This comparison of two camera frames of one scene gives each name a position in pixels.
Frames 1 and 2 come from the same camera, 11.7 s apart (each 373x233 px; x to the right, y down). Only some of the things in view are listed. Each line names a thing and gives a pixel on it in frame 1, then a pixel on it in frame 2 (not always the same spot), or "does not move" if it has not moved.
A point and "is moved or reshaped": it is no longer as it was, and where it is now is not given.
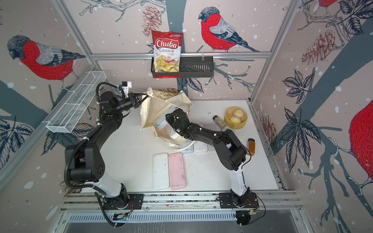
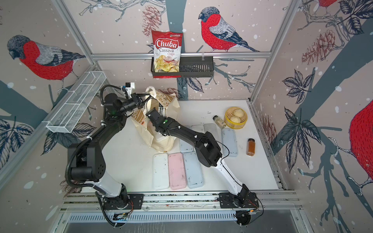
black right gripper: (170, 118) to (166, 119)
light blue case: (160, 123) is moved or reshaped
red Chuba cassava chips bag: (166, 50) does not move
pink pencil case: (177, 171) does not move
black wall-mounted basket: (195, 66) does not move
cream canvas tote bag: (156, 105) is moved or reshaped
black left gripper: (130, 98) does not move
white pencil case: (161, 171) does not move
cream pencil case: (211, 126) does not move
